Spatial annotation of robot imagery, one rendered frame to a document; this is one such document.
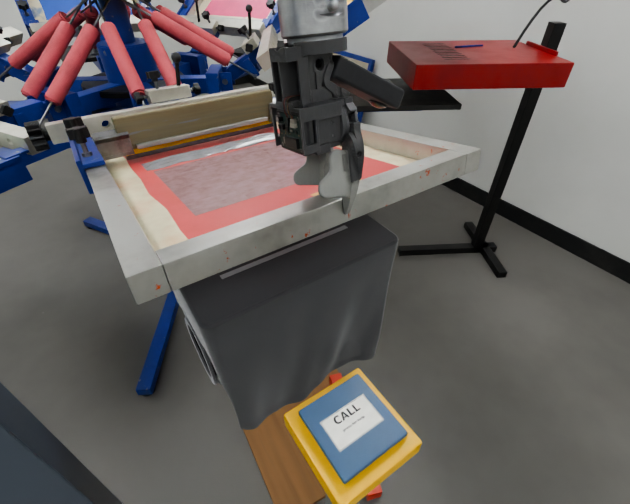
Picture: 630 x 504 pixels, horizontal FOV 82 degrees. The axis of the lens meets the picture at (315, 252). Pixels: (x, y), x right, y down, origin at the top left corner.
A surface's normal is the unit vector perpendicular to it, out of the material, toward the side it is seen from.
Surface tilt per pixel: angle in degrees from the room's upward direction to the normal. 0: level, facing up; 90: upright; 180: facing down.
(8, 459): 90
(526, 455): 0
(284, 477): 0
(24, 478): 90
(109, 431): 0
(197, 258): 81
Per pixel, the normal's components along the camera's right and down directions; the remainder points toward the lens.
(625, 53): -0.83, 0.35
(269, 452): 0.00, -0.77
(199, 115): 0.55, 0.40
